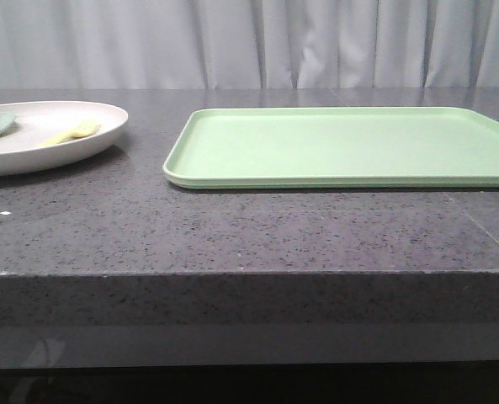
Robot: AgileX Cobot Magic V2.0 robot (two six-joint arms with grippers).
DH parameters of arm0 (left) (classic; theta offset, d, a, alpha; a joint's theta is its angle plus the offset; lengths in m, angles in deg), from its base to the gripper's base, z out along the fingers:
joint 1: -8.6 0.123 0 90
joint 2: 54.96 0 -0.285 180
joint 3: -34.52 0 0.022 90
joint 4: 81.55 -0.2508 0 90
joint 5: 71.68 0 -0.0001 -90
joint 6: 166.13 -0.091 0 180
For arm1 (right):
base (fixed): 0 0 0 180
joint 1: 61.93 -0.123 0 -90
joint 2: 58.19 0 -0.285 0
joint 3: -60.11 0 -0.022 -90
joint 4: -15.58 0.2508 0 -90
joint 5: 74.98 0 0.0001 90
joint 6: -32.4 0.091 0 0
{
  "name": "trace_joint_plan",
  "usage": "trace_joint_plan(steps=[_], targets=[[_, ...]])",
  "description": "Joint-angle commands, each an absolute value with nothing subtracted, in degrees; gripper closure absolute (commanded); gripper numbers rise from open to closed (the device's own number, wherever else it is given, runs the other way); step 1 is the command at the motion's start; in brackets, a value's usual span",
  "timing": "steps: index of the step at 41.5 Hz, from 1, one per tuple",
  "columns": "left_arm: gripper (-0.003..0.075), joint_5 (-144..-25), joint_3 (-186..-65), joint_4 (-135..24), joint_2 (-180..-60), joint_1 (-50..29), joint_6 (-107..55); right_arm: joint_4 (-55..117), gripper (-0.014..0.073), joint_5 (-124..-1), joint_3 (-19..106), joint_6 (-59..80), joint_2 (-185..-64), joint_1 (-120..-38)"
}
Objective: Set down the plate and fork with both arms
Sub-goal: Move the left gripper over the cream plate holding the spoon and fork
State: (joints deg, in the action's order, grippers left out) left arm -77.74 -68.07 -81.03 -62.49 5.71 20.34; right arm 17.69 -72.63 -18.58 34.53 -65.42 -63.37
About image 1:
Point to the yellow plastic fork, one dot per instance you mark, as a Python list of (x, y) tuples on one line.
[(84, 129)]

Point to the cream round plate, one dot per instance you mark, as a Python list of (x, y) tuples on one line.
[(36, 122)]

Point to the green rectangular tray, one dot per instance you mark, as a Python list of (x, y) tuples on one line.
[(335, 147)]

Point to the white curtain backdrop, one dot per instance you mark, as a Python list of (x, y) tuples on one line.
[(249, 44)]

